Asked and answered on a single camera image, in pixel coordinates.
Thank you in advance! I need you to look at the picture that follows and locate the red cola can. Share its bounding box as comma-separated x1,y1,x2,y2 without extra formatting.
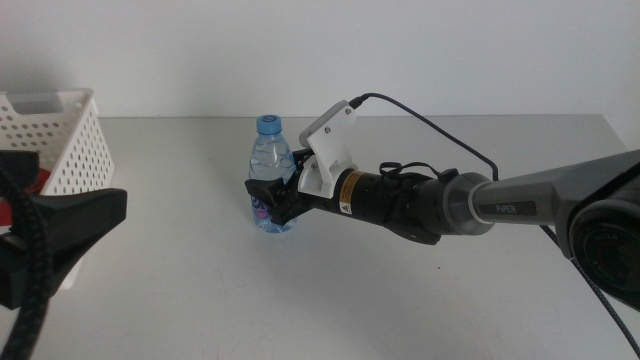
0,167,53,229

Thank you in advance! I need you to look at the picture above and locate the clear water bottle blue label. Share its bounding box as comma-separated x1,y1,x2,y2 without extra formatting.
248,113,298,235

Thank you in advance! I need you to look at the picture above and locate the white perforated plastic basket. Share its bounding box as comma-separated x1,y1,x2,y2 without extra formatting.
0,88,116,292

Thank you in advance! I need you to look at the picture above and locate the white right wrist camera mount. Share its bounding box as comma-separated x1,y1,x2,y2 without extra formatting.
297,99,359,199

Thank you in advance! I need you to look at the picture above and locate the braided black right camera cable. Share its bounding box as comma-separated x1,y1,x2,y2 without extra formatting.
347,92,640,359

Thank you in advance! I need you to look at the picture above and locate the thin black right gripper wire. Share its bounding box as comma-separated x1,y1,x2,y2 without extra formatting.
378,160,460,185

